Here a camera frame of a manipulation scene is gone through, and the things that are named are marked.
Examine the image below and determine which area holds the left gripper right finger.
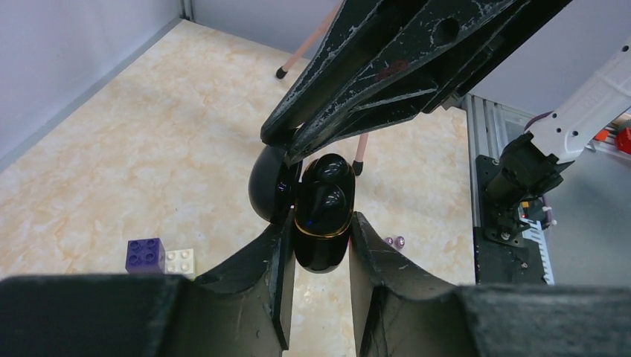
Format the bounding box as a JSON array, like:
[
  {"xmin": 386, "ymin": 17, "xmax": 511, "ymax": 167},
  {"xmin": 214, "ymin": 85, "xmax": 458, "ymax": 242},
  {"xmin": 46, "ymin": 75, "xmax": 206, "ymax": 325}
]
[{"xmin": 349, "ymin": 212, "xmax": 454, "ymax": 356}]

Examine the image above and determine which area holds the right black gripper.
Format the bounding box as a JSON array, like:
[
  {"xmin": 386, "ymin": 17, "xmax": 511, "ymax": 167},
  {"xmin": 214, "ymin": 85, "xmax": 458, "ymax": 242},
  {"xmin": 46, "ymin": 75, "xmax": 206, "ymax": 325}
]
[{"xmin": 260, "ymin": 0, "xmax": 575, "ymax": 166}]

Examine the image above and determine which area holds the pink perforated music stand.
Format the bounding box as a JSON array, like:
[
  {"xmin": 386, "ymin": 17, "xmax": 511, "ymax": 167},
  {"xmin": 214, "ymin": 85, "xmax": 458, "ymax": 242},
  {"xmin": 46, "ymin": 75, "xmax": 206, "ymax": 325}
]
[{"xmin": 260, "ymin": 1, "xmax": 381, "ymax": 164}]

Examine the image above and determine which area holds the purple clip earbud right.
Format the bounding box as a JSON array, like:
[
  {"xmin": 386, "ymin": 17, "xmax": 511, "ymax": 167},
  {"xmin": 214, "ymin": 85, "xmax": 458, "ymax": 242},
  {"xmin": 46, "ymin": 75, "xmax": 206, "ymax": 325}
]
[{"xmin": 384, "ymin": 236, "xmax": 406, "ymax": 251}]

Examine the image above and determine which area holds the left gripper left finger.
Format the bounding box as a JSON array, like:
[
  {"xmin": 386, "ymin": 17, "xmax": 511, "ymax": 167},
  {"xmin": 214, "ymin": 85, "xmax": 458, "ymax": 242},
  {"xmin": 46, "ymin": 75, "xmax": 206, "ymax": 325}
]
[{"xmin": 194, "ymin": 216, "xmax": 295, "ymax": 356}]

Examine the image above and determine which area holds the black stem earbud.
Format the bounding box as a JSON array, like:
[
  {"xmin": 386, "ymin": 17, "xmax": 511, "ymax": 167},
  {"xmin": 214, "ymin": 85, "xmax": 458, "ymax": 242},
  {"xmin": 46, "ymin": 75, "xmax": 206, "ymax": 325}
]
[
  {"xmin": 304, "ymin": 153, "xmax": 351, "ymax": 183},
  {"xmin": 295, "ymin": 182, "xmax": 351, "ymax": 237}
]

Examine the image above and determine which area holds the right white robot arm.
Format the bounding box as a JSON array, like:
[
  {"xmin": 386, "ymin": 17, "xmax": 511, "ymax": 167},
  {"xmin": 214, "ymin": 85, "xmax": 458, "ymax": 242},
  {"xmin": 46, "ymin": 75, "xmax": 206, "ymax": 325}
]
[{"xmin": 260, "ymin": 1, "xmax": 630, "ymax": 208}]

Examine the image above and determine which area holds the purple white green brick stack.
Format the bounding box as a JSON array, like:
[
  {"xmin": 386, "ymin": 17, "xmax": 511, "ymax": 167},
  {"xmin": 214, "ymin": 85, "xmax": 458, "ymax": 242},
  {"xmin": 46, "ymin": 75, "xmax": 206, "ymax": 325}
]
[{"xmin": 125, "ymin": 237, "xmax": 196, "ymax": 280}]

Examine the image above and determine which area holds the small black earbud case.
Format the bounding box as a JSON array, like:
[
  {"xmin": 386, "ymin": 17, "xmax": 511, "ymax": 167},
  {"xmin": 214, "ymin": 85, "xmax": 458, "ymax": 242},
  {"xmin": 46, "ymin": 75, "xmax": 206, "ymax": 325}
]
[{"xmin": 249, "ymin": 146, "xmax": 356, "ymax": 274}]

